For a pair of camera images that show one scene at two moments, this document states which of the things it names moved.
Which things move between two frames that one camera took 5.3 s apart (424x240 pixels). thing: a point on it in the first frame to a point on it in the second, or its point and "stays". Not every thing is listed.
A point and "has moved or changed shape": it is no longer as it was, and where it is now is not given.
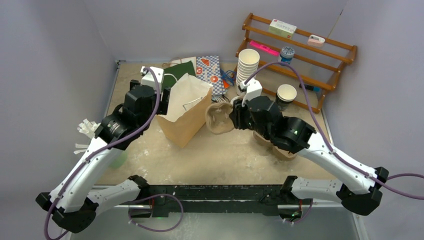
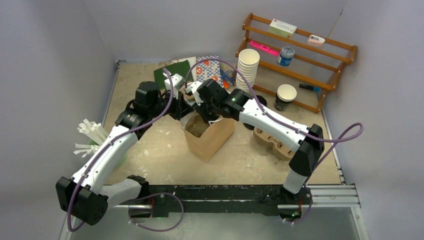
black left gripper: x=163 y=101 to x=181 y=108
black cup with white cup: x=286 y=94 stays
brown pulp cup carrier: x=217 y=118 to x=196 y=125
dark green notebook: x=171 y=75 stays
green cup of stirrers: x=117 y=161 stays
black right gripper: x=237 y=115 to x=200 y=110
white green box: x=282 y=28 stays
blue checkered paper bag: x=208 y=70 stays
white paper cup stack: x=247 y=66 stays
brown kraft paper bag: x=188 y=110 has moved or changed shape
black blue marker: x=308 y=87 stays
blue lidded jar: x=286 y=54 stays
